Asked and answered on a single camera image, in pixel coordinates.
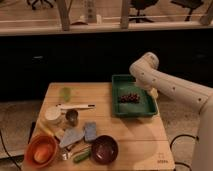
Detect dark red grape bunch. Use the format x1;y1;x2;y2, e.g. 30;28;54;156
118;93;140;103

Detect green plastic tray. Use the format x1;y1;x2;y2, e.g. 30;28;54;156
112;74;157;118

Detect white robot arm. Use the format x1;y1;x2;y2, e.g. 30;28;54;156
129;52;213;171

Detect dark maroon bowl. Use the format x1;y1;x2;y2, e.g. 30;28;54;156
91;135;118;165

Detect small metal cup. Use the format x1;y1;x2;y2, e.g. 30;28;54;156
65;109;78;126

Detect light green pepper toy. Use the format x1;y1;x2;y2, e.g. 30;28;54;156
60;87;71;102

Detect black office chair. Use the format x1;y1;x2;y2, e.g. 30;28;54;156
129;0;158;23

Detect green cucumber toy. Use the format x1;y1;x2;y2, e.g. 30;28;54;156
73;150;91;163

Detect grey blue cloth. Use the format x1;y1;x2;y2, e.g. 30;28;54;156
59;128;84;148

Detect white round container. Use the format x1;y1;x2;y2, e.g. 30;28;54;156
44;106;61;124

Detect silver fork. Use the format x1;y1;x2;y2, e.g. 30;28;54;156
59;145;91;162

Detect yellow banana toy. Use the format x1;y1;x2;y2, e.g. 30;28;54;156
37;120;54;136

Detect peach fruit in bowl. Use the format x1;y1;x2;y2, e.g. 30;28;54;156
34;147;50;163

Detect orange plastic bowl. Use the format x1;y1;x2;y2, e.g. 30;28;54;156
24;135;58;169

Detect black cable on floor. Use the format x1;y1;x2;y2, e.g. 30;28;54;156
169;133;201;171

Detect black cable left floor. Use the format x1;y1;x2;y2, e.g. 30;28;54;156
0;129;23;171

